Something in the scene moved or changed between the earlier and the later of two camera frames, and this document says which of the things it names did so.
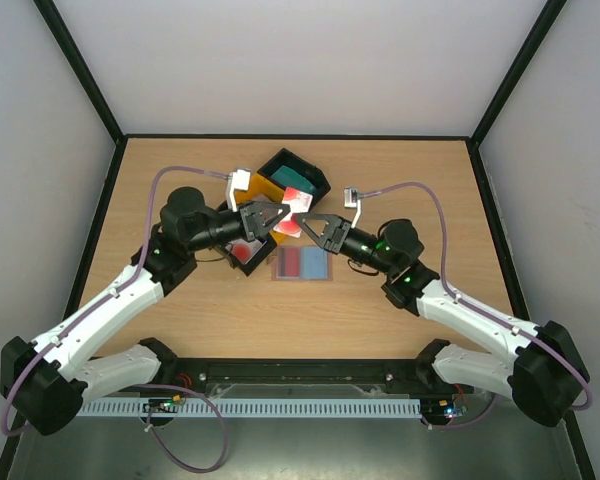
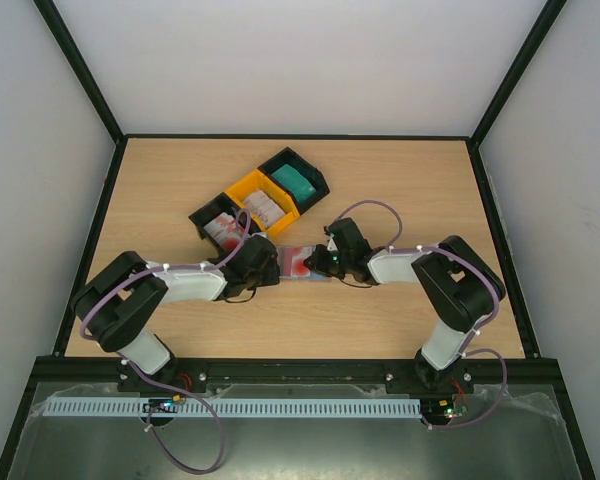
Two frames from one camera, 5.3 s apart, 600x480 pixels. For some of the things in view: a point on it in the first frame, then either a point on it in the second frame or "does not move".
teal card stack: (291, 178) does not move
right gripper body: (336, 235) to (320, 259)
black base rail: (191, 375) does not move
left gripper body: (249, 222) to (269, 279)
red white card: (299, 202) to (298, 268)
